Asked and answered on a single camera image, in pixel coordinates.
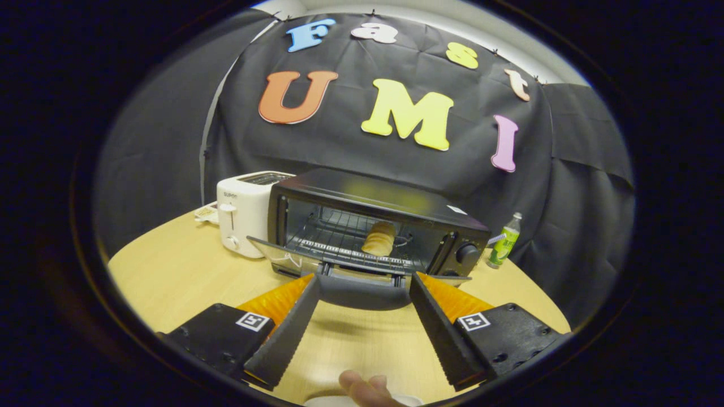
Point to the black toaster oven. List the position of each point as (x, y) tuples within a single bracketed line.
[(373, 195)]

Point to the white pop-up toaster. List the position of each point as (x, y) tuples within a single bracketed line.
[(243, 215)]

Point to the green label drink bottle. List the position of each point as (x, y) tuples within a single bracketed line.
[(503, 246)]

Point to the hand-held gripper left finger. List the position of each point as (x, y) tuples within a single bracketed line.
[(288, 342)]

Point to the small flat snack tray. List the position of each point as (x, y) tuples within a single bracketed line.
[(207, 213)]

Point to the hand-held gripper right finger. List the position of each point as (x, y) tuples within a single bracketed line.
[(444, 342)]

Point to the white plate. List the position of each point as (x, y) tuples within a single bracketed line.
[(325, 402)]

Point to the white striped stick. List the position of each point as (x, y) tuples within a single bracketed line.
[(496, 238)]

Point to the ridged golden bread roll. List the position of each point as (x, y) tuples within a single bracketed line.
[(379, 240)]

